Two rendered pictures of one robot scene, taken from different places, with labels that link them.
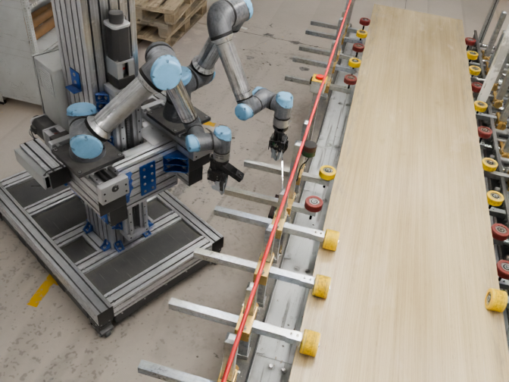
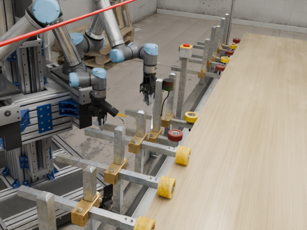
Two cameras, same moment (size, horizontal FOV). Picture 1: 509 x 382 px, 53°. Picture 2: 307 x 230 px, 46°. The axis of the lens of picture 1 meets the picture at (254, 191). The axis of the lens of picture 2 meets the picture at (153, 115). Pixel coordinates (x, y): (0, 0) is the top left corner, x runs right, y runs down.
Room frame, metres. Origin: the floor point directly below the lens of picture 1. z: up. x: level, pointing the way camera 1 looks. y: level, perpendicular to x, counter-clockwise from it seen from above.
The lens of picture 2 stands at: (0.09, -0.36, 1.82)
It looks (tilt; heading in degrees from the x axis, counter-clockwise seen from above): 26 degrees down; 7
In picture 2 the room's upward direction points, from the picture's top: 4 degrees clockwise
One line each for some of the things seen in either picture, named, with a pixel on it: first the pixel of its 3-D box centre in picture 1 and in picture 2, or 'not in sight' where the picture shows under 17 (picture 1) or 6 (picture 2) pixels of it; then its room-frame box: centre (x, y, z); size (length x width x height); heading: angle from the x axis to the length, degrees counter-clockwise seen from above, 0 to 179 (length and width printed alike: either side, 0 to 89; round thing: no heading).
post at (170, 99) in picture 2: (300, 161); (169, 109); (2.05, -0.21, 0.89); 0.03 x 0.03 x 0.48; 80
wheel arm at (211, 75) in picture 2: (317, 84); (196, 72); (3.01, -0.32, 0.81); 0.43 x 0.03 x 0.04; 80
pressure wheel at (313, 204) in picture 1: (312, 209); (174, 141); (1.75, -0.27, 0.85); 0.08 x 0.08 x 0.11
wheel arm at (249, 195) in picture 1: (270, 201); (140, 134); (1.78, -0.08, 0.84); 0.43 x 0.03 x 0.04; 80
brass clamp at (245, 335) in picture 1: (246, 320); (87, 207); (1.05, -0.03, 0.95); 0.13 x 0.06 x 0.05; 170
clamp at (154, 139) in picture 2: (288, 202); (155, 136); (1.78, -0.16, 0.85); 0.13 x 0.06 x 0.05; 170
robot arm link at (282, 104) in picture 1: (282, 105); (150, 54); (1.97, -0.08, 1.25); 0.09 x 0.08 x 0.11; 59
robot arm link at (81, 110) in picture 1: (82, 120); not in sight; (1.73, 0.73, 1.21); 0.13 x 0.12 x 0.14; 22
